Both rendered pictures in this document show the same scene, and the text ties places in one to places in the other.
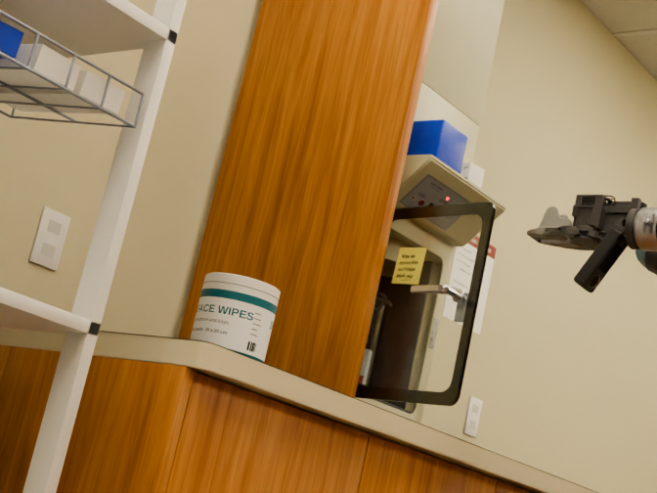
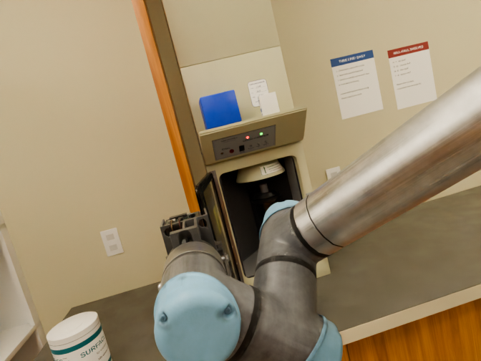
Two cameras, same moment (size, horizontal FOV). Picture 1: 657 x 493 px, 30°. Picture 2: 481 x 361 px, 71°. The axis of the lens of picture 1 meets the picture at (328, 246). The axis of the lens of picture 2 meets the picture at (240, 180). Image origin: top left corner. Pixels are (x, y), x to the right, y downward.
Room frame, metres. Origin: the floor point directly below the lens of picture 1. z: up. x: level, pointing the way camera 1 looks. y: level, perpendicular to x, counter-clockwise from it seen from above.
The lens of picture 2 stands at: (1.77, -0.86, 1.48)
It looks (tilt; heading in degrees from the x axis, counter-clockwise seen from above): 8 degrees down; 43
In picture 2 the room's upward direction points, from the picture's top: 14 degrees counter-clockwise
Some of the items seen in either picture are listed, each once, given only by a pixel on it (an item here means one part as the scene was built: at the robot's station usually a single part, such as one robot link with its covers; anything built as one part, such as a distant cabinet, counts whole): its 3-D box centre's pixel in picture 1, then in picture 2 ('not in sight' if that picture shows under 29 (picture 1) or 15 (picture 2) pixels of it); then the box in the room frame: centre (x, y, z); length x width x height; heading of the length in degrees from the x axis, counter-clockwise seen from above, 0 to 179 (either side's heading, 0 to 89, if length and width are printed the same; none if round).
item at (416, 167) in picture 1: (444, 202); (253, 136); (2.56, -0.23, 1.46); 0.32 x 0.12 x 0.10; 140
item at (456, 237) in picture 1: (417, 301); (222, 248); (2.36, -0.19, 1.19); 0.30 x 0.01 x 0.40; 40
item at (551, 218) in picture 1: (548, 222); not in sight; (2.11, -0.38, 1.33); 0.09 x 0.03 x 0.06; 53
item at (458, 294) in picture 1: (435, 291); not in sight; (2.28, -0.22, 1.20); 0.10 x 0.05 x 0.03; 40
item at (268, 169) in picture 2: not in sight; (258, 168); (2.68, -0.12, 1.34); 0.18 x 0.18 x 0.05
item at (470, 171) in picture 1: (466, 179); (268, 104); (2.61, -0.27, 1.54); 0.05 x 0.05 x 0.06; 41
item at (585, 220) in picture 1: (608, 224); (191, 248); (2.05, -0.47, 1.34); 0.12 x 0.08 x 0.09; 50
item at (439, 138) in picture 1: (433, 148); (219, 111); (2.50, -0.17, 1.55); 0.10 x 0.10 x 0.09; 50
